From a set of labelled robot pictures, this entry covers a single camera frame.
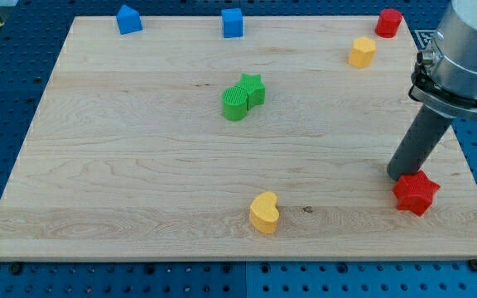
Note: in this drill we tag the wooden board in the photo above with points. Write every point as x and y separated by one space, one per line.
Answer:
129 157

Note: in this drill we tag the red cylinder block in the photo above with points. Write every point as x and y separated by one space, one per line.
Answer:
388 23

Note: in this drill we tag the black board screw left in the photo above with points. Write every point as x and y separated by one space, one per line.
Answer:
15 268

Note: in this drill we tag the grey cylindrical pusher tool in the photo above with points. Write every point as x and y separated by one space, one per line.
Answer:
425 132

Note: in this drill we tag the blue pentagon block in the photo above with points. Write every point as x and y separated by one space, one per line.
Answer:
128 20

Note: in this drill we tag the black white marker tag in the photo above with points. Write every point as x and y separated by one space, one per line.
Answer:
423 37

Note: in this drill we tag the black board screw right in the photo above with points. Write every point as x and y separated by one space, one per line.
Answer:
472 265

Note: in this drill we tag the yellow hexagon block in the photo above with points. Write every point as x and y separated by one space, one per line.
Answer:
362 52

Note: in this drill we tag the green star block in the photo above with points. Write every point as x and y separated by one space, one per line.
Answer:
255 89

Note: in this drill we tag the blue cube block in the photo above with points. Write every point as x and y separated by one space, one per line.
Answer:
232 20

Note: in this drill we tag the black board screw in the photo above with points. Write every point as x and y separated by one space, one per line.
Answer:
15 268
472 265

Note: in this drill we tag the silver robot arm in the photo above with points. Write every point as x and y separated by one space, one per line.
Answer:
445 73

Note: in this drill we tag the red star block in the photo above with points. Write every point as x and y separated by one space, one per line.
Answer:
415 193

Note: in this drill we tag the green circle block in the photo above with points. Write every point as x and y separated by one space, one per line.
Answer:
235 103

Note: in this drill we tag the yellow heart block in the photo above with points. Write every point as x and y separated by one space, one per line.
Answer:
263 212

